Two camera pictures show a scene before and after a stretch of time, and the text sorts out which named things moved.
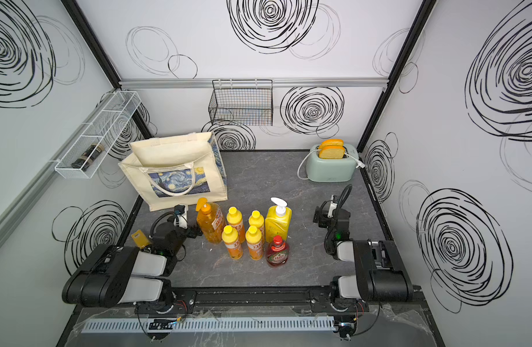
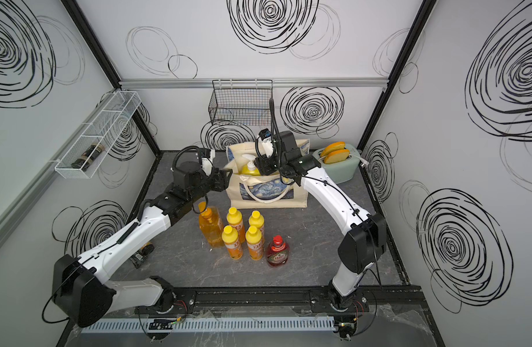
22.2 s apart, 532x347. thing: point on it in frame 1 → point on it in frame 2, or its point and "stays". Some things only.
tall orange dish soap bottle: (211, 220) stays
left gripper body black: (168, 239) → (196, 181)
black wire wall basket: (241, 103) stays
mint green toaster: (332, 170) stays
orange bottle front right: (254, 238) stays
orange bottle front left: (230, 238) stays
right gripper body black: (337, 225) → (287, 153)
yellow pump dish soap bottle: (277, 220) → (249, 168)
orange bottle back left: (234, 217) stays
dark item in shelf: (79, 163) stays
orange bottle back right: (256, 220) stays
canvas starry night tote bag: (177, 170) → (260, 191)
